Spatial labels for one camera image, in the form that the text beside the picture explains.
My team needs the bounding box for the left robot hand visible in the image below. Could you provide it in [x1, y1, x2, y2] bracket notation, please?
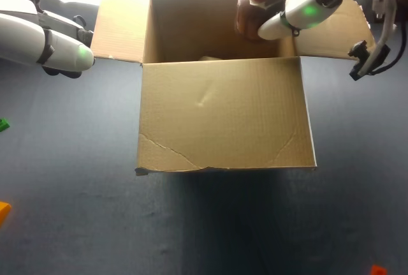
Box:
[0, 0, 96, 79]

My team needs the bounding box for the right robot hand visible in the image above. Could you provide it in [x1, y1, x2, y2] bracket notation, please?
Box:
[238, 0, 354, 40]

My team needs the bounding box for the yellow-orange thick toy brick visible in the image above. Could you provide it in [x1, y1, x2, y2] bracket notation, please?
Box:
[0, 200, 13, 227]

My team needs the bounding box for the grey table cloth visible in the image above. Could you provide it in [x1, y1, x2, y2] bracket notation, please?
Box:
[0, 21, 408, 275]

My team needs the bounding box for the dark red round object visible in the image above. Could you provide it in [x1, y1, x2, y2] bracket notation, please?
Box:
[235, 0, 286, 42]

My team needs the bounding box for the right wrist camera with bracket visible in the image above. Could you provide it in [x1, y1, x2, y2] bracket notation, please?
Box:
[347, 0, 399, 81]

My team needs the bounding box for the cardboard box with flaps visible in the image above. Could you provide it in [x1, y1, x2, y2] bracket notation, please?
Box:
[90, 0, 386, 176]

